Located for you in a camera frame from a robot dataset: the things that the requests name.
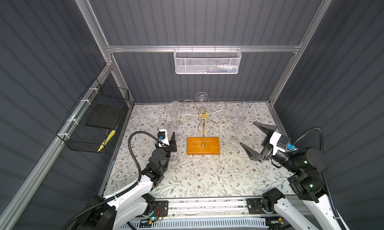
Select orange wooden rack base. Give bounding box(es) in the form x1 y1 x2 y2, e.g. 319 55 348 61
187 137 221 155

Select clear wine glass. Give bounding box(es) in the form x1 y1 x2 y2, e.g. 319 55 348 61
164 121 178 162
195 92 210 102
171 101 181 114
237 102 249 118
230 117 247 144
170 110 182 141

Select left black corrugated cable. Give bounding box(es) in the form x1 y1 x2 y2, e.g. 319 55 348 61
61 130 164 230

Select floral table mat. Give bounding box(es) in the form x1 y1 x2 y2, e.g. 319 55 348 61
104 103 293 198

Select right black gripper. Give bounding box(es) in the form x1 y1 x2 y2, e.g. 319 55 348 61
239 121 299 175

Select yellow striped item in basket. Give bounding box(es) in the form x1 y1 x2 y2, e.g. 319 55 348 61
98 130 116 152

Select items in white basket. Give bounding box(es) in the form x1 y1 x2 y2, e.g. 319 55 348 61
196 65 238 74

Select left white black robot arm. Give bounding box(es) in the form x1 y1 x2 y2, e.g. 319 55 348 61
63 129 177 230

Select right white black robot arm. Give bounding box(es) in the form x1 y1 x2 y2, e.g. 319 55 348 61
240 122 348 230

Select white wire mesh basket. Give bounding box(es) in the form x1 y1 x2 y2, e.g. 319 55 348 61
173 48 242 75

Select right black corrugated cable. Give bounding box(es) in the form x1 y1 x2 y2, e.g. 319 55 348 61
292 127 349 230

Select black wire mesh basket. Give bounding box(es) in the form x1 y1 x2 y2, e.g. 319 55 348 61
57 81 130 154

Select gold wire glass rack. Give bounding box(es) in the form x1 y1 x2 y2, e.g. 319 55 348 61
179 100 229 138

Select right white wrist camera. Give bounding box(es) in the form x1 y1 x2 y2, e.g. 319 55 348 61
269 132 298 156

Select black corrugated cable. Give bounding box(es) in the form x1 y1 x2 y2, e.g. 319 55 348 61
61 130 164 230
292 127 349 230

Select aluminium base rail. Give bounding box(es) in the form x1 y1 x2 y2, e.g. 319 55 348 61
119 195 325 230

